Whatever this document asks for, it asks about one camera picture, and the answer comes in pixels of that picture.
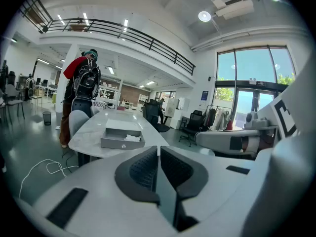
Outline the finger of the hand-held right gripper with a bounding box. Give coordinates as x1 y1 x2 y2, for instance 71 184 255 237
194 129 260 156

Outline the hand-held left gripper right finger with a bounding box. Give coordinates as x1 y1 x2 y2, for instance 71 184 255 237
160 145 209 200

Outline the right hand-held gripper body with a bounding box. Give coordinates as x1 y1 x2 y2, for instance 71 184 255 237
243 55 316 162

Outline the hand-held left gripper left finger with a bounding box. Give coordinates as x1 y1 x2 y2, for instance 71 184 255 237
114 145 160 205

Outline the white paper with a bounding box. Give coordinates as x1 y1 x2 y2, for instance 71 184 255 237
123 134 142 142

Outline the white box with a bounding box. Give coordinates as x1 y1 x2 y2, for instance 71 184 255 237
100 118 146 150

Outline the clothes rack with garments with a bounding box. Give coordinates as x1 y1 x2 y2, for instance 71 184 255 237
204 104 233 132

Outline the black office chair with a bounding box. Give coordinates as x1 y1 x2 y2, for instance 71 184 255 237
144 98 171 133
178 110 211 147

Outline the large glass window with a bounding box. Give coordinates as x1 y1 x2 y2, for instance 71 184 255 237
214 45 296 130

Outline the black mesh trash bin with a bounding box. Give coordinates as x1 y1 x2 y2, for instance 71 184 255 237
42 111 52 126

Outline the ceiling air conditioner unit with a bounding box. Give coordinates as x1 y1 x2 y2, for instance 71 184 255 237
210 0 255 21

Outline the black balcony railing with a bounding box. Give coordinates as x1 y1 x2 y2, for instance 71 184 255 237
19 0 197 77

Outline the round ceiling lamp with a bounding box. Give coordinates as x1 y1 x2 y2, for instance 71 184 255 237
197 10 212 23

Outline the grey chair with black legs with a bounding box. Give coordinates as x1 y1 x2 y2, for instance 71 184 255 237
3 83 26 120

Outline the white floor cable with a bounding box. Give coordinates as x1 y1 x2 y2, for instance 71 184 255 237
19 158 79 198

